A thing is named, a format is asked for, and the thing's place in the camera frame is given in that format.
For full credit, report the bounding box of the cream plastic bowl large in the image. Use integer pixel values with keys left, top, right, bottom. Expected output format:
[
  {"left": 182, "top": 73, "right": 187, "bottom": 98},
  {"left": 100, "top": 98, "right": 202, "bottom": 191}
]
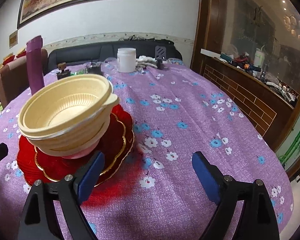
[{"left": 22, "top": 114, "right": 110, "bottom": 146}]

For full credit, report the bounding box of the white foam bowl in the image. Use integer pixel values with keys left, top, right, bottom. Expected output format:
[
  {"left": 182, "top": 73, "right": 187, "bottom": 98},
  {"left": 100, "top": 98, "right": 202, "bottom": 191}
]
[
  {"left": 63, "top": 128, "right": 107, "bottom": 159},
  {"left": 36, "top": 118, "right": 110, "bottom": 157}
]

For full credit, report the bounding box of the red plate with sticker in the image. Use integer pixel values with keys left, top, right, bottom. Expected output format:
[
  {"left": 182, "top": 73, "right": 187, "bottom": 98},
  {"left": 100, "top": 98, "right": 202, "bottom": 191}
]
[{"left": 34, "top": 105, "right": 135, "bottom": 186}]

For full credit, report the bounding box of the cream plastic bowl small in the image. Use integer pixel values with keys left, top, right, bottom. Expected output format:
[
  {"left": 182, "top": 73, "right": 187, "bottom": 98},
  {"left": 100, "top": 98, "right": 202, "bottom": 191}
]
[{"left": 18, "top": 74, "right": 120, "bottom": 140}]

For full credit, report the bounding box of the red wedding plate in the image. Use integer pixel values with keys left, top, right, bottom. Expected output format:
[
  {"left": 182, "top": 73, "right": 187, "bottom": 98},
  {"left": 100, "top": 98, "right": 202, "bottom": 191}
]
[{"left": 17, "top": 135, "right": 61, "bottom": 186}]

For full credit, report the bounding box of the brown dining chair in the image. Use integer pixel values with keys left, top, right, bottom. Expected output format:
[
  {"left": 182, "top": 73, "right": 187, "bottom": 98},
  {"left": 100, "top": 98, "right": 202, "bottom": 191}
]
[{"left": 0, "top": 48, "right": 49, "bottom": 110}]

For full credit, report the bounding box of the purple floral tablecloth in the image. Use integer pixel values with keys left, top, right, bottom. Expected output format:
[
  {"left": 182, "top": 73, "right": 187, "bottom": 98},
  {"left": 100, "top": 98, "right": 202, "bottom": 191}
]
[{"left": 0, "top": 59, "right": 294, "bottom": 240}]

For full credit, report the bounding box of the black motor with wooden knob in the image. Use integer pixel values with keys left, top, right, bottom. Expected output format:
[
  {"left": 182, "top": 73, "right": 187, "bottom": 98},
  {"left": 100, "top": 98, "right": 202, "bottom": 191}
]
[{"left": 57, "top": 62, "right": 71, "bottom": 80}]

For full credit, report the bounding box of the purple thermos bottle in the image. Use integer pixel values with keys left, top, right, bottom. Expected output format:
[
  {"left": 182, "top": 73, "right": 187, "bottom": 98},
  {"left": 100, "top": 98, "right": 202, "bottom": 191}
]
[{"left": 26, "top": 35, "right": 44, "bottom": 95}]

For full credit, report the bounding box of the wooden sideboard cabinet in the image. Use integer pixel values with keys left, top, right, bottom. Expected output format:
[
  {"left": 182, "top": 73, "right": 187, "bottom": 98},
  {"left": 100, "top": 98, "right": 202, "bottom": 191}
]
[{"left": 199, "top": 49, "right": 295, "bottom": 152}]

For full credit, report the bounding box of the black leather sofa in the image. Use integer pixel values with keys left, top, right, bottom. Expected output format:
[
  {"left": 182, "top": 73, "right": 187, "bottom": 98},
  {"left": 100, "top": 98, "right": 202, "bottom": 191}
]
[{"left": 44, "top": 39, "right": 183, "bottom": 74}]

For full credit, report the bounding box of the white plastic jar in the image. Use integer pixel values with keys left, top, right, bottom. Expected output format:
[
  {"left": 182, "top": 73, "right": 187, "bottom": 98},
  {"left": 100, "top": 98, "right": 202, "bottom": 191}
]
[{"left": 117, "top": 48, "right": 136, "bottom": 73}]

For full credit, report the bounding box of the white crumpled cloth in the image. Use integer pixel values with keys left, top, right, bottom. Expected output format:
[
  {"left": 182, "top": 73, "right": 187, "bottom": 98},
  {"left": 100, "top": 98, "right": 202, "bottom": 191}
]
[{"left": 136, "top": 55, "right": 158, "bottom": 70}]

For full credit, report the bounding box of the grey phone stand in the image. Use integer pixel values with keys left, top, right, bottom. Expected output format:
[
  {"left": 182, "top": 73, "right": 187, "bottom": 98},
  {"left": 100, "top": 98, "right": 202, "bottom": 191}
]
[{"left": 155, "top": 46, "right": 166, "bottom": 69}]

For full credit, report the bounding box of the small framed wall plaque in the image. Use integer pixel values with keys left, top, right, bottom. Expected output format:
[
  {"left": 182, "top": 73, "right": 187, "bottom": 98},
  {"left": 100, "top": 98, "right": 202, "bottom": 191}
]
[{"left": 8, "top": 30, "right": 18, "bottom": 48}]

